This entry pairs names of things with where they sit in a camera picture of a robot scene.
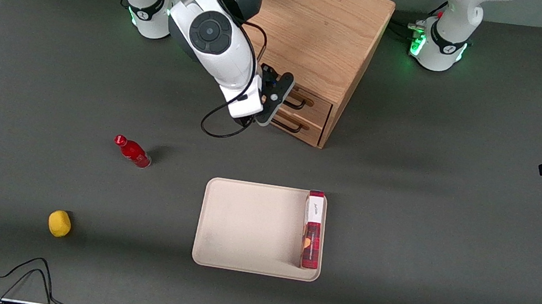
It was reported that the wooden drawer with black handle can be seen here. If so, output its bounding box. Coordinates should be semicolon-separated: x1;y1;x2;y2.
267;107;330;149
276;82;336;128

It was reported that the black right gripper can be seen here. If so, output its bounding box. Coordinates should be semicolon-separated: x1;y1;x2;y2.
257;64;283;93

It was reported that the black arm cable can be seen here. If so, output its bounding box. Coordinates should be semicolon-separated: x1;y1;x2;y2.
199;16;270;144

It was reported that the wooden drawer cabinet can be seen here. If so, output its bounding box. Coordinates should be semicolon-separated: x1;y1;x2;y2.
231;0;397;157

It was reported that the red and white carton box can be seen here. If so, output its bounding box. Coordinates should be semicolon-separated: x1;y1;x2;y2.
297;189;329;271

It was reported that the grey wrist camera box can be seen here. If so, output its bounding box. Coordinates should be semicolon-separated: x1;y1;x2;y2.
255;69;297;131

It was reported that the black base cable bundle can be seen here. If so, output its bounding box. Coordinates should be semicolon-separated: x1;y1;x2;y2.
387;0;449;45

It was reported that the beige plastic tray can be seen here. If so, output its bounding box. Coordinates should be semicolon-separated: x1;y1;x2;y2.
190;175;332;284

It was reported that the red bottle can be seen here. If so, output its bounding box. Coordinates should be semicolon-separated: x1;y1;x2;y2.
111;134;155;170

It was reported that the yellow lemon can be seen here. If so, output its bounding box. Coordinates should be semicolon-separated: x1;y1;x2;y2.
46;208;74;240

